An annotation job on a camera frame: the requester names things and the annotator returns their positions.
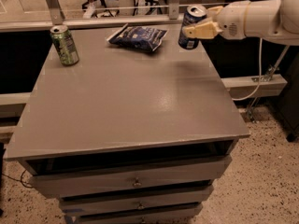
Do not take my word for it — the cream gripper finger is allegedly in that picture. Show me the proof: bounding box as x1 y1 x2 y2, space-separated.
207 6 223 19
182 19 222 39

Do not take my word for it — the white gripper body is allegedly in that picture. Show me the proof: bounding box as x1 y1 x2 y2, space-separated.
217 0 250 40

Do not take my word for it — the blue pepsi can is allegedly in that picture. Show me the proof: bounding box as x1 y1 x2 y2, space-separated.
178 4 207 49

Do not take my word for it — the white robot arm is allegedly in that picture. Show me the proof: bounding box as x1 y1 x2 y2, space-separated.
182 0 299 46

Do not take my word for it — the blue chip bag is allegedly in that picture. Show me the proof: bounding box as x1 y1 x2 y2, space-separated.
107 24 167 52

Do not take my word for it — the green soda can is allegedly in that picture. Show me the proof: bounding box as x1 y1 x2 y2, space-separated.
50 25 79 66

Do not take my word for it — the person leg white shoe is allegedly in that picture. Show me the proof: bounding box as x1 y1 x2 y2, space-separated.
83 0 95 19

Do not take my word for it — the grey drawer cabinet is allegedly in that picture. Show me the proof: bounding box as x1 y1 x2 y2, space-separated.
4 23 251 224

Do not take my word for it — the middle grey drawer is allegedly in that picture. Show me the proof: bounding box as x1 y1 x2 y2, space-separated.
60 184 213 217

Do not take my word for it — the grey drawer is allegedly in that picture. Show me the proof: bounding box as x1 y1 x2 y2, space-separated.
29 155 232 198
64 203 202 224
60 184 213 217

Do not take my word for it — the bottom grey drawer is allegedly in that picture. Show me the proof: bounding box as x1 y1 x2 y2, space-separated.
64 203 202 224

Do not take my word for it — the top grey drawer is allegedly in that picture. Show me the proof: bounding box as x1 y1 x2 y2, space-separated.
29 155 232 198

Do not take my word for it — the white cable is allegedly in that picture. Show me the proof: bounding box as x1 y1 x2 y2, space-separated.
232 37 263 102

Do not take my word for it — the metal railing frame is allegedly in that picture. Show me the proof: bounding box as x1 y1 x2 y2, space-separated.
0 0 299 34

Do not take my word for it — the black floor cable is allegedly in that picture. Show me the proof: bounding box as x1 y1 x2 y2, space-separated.
1 170 33 189

